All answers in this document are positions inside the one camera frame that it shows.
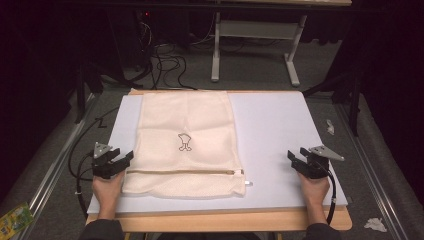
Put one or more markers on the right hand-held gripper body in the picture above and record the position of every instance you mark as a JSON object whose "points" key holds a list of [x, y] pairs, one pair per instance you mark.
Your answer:
{"points": [[318, 166]]}

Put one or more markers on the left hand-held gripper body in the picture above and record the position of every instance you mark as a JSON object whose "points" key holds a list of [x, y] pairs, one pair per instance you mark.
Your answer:
{"points": [[101, 165]]}

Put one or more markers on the cream mesh laundry bag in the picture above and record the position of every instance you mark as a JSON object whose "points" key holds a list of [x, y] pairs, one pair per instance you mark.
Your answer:
{"points": [[183, 120]]}

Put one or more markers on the person's right hand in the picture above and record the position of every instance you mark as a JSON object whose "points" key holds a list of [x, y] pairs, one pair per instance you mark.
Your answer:
{"points": [[315, 191]]}

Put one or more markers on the person's left hand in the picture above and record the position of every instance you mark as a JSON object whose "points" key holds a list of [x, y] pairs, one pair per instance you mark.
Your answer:
{"points": [[106, 191]]}

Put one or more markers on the small crumpled white paper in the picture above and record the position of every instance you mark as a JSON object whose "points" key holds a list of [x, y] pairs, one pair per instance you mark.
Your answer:
{"points": [[330, 127]]}

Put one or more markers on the white foam board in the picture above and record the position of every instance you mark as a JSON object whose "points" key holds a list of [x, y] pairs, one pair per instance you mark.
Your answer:
{"points": [[273, 133]]}

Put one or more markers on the black metal stand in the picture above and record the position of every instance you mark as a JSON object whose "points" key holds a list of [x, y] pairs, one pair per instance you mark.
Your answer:
{"points": [[81, 96], [355, 100]]}

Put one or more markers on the crumpled white tissue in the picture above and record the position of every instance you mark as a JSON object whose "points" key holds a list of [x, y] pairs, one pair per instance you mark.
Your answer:
{"points": [[375, 224]]}

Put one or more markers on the wooden table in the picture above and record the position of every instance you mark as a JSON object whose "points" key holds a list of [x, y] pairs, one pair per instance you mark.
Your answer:
{"points": [[233, 221]]}

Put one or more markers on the green printed packet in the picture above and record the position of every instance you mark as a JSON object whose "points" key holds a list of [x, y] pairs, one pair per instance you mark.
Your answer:
{"points": [[15, 221]]}

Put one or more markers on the metal floor rail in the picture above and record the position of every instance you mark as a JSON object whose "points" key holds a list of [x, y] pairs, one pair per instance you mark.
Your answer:
{"points": [[50, 176], [370, 173]]}

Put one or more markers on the white metal desk frame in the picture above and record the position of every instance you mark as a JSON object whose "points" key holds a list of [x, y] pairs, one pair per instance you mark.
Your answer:
{"points": [[256, 30]]}

